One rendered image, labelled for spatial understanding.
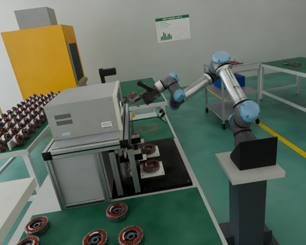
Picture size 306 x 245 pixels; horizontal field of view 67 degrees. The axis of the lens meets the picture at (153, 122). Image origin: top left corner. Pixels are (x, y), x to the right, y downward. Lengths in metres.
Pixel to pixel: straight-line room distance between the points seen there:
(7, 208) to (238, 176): 1.17
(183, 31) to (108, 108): 5.65
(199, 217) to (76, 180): 0.67
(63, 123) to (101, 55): 5.42
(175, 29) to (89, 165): 5.78
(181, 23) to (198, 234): 6.08
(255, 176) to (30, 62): 4.51
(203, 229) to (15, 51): 4.70
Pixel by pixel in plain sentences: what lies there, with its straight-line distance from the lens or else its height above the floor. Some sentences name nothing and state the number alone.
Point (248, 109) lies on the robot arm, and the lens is 1.48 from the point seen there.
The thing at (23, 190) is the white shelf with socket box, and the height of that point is 1.20.
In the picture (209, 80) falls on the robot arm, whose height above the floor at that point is 1.23.
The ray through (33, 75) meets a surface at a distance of 5.19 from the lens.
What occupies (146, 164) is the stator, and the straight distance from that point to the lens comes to 1.56.
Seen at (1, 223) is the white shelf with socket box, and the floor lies 1.21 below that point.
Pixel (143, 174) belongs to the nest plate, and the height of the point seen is 0.78.
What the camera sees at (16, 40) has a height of 1.78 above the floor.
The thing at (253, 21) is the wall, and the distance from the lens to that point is 7.47.
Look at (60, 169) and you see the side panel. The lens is 1.35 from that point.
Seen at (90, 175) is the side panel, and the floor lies 0.94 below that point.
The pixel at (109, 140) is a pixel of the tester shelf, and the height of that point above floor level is 1.11.
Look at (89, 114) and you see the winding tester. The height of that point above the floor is 1.24.
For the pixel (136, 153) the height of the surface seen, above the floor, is 0.92.
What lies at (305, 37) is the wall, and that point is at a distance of 8.34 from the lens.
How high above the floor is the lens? 1.61
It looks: 21 degrees down
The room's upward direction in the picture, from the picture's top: 8 degrees counter-clockwise
